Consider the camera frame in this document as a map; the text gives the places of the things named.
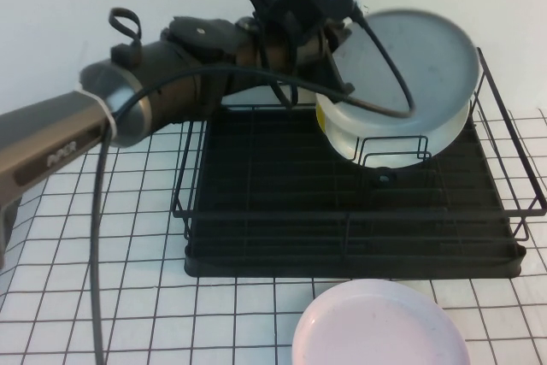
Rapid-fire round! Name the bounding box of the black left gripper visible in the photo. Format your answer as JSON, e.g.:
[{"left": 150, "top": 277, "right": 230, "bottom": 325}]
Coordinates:
[{"left": 238, "top": 0, "right": 356, "bottom": 104}]

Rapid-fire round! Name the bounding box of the grey-blue plate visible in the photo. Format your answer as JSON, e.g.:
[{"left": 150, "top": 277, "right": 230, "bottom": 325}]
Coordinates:
[{"left": 331, "top": 7, "right": 480, "bottom": 121}]

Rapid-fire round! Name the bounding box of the yellow plate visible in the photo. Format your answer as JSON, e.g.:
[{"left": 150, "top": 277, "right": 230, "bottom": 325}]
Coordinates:
[{"left": 315, "top": 102, "right": 328, "bottom": 136}]

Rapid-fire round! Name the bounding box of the white plate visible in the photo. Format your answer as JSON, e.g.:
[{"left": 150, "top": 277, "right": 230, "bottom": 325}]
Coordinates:
[{"left": 315, "top": 90, "right": 472, "bottom": 171}]

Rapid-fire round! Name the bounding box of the pale pink plate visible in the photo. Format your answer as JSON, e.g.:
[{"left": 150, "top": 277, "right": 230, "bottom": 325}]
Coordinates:
[{"left": 291, "top": 278, "right": 472, "bottom": 365}]

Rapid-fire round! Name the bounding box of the black plastic drip tray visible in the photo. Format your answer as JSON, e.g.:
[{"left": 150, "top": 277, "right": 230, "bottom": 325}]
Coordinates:
[{"left": 184, "top": 103, "right": 527, "bottom": 279}]

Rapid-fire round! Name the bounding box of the white grid-pattern tablecloth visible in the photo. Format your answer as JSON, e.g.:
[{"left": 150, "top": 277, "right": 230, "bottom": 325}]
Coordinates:
[{"left": 0, "top": 107, "right": 547, "bottom": 365}]

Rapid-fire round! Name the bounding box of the black wire dish rack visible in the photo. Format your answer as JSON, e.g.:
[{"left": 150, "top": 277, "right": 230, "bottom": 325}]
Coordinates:
[{"left": 170, "top": 46, "right": 547, "bottom": 243}]

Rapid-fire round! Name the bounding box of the white cable tie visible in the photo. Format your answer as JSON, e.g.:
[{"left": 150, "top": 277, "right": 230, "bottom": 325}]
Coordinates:
[{"left": 75, "top": 80, "right": 121, "bottom": 138}]

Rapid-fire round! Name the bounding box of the thick black camera cable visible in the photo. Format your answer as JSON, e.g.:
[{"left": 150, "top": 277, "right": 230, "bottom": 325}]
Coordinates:
[{"left": 87, "top": 4, "right": 416, "bottom": 365}]

